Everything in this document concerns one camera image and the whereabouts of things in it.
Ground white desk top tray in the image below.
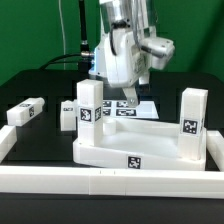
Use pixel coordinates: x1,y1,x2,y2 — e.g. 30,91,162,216
73,117,206,171

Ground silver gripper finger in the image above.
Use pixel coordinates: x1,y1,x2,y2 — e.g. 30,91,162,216
123,86,139,108

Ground white fence wall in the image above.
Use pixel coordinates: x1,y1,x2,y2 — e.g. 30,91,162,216
0,125,17,163
0,166,224,199
206,131,224,172

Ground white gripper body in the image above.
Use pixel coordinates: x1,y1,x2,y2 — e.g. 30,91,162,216
97,23,175,89

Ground black cable with connector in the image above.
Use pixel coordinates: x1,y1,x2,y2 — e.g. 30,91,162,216
39,50,96,71

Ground white front fence wall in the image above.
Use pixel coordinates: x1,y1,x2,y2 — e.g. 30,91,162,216
0,166,224,199

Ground white left fence wall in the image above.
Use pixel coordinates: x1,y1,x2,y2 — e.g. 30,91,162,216
0,125,17,163

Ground white thin cable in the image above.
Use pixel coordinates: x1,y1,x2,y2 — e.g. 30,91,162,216
58,0,67,71

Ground black vertical cable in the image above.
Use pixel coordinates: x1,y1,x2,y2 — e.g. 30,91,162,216
78,0,90,53

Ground white right fence wall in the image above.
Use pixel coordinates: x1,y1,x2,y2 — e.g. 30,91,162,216
206,131,224,172

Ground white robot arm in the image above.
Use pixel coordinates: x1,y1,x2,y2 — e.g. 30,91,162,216
89,0,175,107

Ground white marker base plate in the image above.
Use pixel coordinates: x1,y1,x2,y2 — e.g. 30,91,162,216
103,100,159,119

